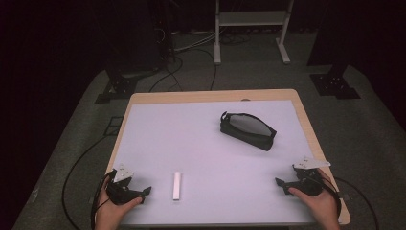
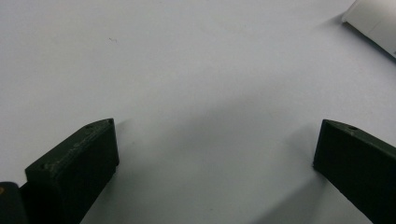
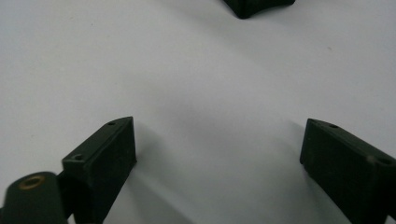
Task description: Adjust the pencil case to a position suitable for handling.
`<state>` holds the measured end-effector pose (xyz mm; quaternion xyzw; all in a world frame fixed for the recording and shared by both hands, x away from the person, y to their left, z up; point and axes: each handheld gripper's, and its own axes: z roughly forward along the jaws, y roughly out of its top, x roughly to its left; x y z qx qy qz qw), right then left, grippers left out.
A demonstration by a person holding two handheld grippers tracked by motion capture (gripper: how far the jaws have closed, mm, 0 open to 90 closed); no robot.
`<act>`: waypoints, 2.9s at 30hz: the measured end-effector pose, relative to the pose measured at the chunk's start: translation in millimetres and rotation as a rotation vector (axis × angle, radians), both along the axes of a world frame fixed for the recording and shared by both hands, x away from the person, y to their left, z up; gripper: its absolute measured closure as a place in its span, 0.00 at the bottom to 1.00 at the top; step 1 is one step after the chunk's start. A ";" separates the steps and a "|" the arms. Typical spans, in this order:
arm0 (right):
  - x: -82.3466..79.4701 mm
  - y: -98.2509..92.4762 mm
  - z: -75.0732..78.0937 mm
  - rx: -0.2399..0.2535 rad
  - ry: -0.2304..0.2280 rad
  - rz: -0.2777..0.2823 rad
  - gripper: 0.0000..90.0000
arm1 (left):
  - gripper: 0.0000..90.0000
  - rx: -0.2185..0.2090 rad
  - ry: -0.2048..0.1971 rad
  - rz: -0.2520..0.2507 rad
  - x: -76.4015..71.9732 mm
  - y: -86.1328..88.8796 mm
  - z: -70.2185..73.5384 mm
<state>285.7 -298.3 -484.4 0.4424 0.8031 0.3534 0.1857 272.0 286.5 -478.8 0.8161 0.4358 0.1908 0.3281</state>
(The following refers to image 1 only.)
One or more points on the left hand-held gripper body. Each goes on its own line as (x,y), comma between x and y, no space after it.
(119,193)

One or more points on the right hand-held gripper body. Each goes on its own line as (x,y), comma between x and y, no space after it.
(308,182)

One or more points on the person's left hand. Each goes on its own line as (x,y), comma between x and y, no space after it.
(113,214)

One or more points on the person's right hand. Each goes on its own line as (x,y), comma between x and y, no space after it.
(320,206)

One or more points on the white stick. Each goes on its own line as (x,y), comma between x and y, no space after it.
(176,186)

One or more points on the black pencil case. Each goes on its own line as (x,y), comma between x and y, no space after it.
(247,131)

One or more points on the white table mat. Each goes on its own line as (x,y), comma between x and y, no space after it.
(204,150)

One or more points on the wooden table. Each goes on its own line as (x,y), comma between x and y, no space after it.
(207,95)

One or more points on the white metal stand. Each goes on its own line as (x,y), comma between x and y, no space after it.
(252,17)

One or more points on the black stand with base plate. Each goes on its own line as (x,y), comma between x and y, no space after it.
(335,84)
(127,73)

